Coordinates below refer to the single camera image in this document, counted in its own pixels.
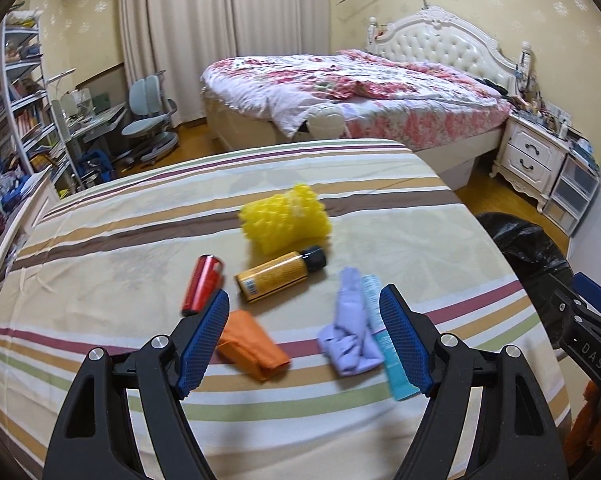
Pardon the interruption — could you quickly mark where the white nightstand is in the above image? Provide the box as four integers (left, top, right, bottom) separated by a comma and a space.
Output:
490, 112, 574, 212

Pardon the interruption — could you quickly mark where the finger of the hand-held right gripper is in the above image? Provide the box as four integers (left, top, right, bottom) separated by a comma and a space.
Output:
549, 282, 594, 334
574, 272, 601, 324

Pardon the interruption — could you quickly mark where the pile of nightstand clutter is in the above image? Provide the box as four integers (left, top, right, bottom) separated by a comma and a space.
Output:
510, 67, 601, 162

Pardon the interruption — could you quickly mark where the floral quilt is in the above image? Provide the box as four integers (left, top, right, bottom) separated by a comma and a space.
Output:
201, 49, 514, 155

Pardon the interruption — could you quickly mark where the orange plastic bag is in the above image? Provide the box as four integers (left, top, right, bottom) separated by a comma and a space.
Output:
214, 310, 292, 384

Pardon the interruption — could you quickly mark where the beige curtain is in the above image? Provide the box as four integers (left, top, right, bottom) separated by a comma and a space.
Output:
117, 0, 234, 130
229, 0, 332, 58

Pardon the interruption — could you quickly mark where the yellow bottle with black cap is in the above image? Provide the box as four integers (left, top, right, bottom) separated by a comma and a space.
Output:
234, 245, 328, 304

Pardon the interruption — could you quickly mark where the plastic drawer unit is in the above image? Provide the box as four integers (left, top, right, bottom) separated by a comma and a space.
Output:
549, 152, 601, 239

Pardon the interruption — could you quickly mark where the white wardrobe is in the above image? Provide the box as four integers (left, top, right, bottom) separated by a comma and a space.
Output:
566, 125, 601, 286

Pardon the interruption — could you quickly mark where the yellow spiky ball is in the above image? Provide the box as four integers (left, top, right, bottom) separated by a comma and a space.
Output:
238, 183, 334, 257

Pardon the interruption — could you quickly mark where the striped tablecloth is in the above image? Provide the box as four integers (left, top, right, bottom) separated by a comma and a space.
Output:
0, 139, 575, 480

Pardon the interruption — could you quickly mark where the bookshelf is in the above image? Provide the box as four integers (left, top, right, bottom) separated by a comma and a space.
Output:
0, 10, 82, 213

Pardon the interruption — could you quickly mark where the blue storage basket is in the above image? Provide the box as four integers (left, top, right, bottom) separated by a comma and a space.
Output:
77, 150, 114, 182

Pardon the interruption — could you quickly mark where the white desk lamp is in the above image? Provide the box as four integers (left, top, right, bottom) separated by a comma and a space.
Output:
44, 67, 77, 113

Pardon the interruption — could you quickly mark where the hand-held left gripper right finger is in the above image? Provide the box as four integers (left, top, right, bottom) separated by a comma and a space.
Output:
379, 283, 573, 480

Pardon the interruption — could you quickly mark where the purple cloth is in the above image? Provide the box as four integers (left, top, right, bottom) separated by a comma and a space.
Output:
317, 267, 385, 379

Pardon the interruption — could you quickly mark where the white bed with tufted headboard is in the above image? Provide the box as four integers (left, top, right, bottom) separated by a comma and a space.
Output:
200, 5, 537, 187

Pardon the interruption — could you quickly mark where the teal tube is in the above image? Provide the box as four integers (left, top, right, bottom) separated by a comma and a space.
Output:
362, 274, 422, 402

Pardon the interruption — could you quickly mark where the red can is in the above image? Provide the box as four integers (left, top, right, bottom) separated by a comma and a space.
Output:
181, 254, 226, 317

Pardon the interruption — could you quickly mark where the grey desk chair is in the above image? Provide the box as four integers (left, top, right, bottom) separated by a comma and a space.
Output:
120, 75, 179, 167

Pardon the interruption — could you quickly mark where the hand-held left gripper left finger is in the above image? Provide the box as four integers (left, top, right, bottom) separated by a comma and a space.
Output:
43, 287, 231, 480

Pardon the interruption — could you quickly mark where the black bag lined trash bin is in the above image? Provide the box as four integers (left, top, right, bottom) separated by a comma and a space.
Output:
475, 212, 577, 362

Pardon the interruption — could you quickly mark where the study desk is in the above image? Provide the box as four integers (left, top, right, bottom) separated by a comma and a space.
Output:
55, 87, 127, 182

